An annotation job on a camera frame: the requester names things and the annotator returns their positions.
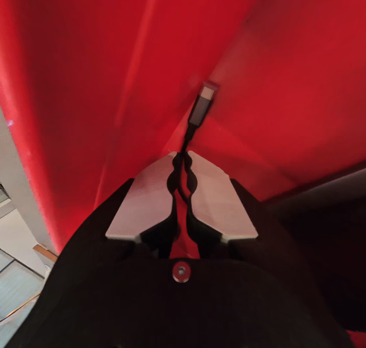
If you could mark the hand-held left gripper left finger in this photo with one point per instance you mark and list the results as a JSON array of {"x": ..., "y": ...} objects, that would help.
[{"x": 140, "y": 208}]

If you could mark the black plastic bin divider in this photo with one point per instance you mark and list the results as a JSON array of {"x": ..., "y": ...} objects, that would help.
[{"x": 326, "y": 239}]

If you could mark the wooden beam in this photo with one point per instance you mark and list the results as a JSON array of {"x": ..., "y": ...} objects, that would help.
[{"x": 44, "y": 252}]

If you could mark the red plastic bin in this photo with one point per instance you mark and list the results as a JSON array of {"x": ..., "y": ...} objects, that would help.
[{"x": 86, "y": 67}]

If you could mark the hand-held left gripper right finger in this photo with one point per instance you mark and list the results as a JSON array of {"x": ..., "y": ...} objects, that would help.
[{"x": 226, "y": 208}]

